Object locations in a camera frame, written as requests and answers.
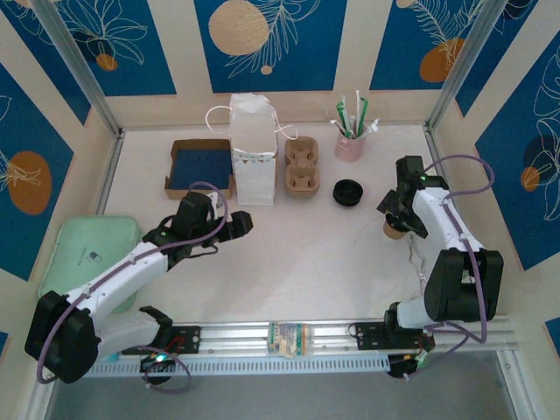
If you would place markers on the brown pulp carrier stack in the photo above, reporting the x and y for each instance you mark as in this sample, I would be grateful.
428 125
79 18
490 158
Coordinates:
302 195

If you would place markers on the white wrapped drinking straw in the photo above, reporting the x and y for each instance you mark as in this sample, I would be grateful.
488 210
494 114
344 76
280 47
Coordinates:
358 109
374 123
334 121

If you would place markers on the circuit board with green light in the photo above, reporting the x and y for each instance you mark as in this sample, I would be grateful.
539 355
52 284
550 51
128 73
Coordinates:
155 362
402 367

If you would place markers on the green wrapped drinking straw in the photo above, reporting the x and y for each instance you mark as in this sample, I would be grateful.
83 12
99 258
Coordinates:
342 114
365 111

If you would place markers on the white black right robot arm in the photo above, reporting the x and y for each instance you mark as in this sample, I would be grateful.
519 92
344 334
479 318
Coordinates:
442 219

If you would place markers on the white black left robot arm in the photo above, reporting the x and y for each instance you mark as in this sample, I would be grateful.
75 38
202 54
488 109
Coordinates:
118 275

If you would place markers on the brown cardboard tray box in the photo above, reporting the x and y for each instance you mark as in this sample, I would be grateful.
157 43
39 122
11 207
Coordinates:
202 143

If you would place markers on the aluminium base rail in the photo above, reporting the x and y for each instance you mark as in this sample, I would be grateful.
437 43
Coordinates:
245 337

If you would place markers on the pink straw holder cup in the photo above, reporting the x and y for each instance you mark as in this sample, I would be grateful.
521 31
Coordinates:
350 151

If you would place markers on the brown pulp cup carrier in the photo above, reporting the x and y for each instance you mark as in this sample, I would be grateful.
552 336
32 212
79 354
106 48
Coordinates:
303 166

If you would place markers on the blue paper napkin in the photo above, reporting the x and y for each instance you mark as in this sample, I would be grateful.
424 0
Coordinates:
201 168

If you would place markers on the brown paper coffee cup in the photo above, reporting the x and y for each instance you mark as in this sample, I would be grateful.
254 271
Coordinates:
394 234

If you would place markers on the aluminium table edge rail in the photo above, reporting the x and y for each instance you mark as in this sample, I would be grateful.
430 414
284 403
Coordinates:
437 149
109 175

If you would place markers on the black plastic lid stack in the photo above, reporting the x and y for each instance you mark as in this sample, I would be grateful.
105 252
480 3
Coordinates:
347 192

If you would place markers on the metal kitchen tongs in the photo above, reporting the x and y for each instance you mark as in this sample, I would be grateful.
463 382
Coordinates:
421 276

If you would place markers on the white printed paper bag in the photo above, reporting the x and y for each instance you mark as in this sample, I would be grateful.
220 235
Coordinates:
256 175

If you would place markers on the clear taped label packet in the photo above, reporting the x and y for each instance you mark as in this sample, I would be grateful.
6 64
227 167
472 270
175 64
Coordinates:
286 339

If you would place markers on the aluminium frame post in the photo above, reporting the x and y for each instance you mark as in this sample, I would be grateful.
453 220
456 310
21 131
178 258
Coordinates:
464 65
79 65

